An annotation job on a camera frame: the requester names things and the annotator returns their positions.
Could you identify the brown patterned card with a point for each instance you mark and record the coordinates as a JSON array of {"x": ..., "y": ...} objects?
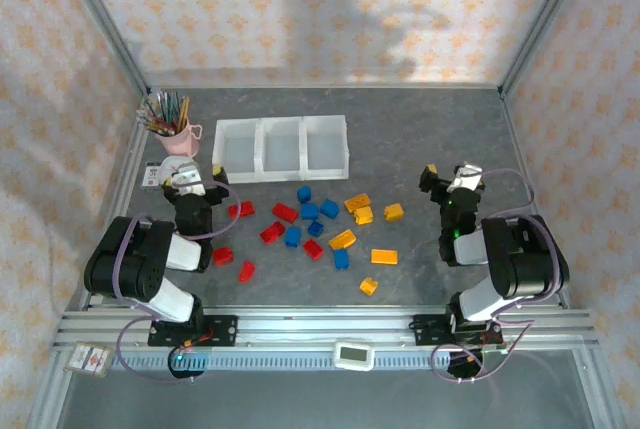
[{"x": 89, "y": 360}]

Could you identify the aluminium table side rail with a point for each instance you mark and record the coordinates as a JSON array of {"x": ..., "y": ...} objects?
[
  {"x": 520, "y": 149},
  {"x": 124, "y": 174}
]

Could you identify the aluminium frame post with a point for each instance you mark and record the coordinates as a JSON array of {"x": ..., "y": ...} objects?
[
  {"x": 542, "y": 24},
  {"x": 107, "y": 24}
]

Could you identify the white digital timer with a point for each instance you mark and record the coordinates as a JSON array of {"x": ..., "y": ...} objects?
[{"x": 354, "y": 355}]

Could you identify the wide aluminium base rail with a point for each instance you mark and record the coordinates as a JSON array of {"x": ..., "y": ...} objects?
[{"x": 310, "y": 329}]

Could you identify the short aluminium frame rail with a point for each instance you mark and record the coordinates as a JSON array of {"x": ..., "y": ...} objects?
[
  {"x": 595, "y": 389},
  {"x": 47, "y": 394}
]

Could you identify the coloured pencil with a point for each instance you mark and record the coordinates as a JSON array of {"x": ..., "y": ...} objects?
[
  {"x": 174, "y": 109},
  {"x": 157, "y": 115},
  {"x": 164, "y": 108},
  {"x": 150, "y": 122},
  {"x": 183, "y": 111}
]

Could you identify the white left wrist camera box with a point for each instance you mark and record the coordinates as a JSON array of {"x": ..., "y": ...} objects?
[{"x": 189, "y": 179}]

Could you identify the white label card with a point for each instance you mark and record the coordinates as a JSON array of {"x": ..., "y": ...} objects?
[{"x": 151, "y": 178}]

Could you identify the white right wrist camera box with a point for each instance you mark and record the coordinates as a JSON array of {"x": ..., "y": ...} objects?
[{"x": 467, "y": 179}]

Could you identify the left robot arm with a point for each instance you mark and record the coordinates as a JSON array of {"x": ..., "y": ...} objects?
[{"x": 125, "y": 269}]

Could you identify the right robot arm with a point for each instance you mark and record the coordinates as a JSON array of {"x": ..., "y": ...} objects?
[{"x": 525, "y": 269}]

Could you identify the thin aluminium table rail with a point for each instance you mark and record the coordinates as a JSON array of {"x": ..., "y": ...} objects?
[{"x": 325, "y": 86}]

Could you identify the red lego brick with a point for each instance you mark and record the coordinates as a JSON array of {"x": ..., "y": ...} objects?
[
  {"x": 272, "y": 232},
  {"x": 285, "y": 212},
  {"x": 246, "y": 271},
  {"x": 223, "y": 255},
  {"x": 245, "y": 210},
  {"x": 312, "y": 248}
]

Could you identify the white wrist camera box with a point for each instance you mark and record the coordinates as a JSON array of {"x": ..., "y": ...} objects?
[
  {"x": 467, "y": 179},
  {"x": 189, "y": 179}
]

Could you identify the pink cup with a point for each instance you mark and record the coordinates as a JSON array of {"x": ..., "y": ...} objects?
[{"x": 177, "y": 144}]

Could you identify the green circuit board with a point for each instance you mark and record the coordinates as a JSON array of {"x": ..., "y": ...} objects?
[{"x": 495, "y": 347}]

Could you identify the blue lego brick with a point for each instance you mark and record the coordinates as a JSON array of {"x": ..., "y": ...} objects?
[
  {"x": 315, "y": 228},
  {"x": 304, "y": 193},
  {"x": 341, "y": 258},
  {"x": 329, "y": 208},
  {"x": 310, "y": 211},
  {"x": 293, "y": 236}
]

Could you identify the yellow lego brick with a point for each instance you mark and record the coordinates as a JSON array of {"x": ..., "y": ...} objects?
[
  {"x": 394, "y": 212},
  {"x": 369, "y": 286},
  {"x": 342, "y": 239},
  {"x": 365, "y": 216},
  {"x": 384, "y": 256},
  {"x": 357, "y": 201}
]

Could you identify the black round connector housing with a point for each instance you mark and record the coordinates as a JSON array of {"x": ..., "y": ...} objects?
[
  {"x": 186, "y": 366},
  {"x": 460, "y": 368}
]

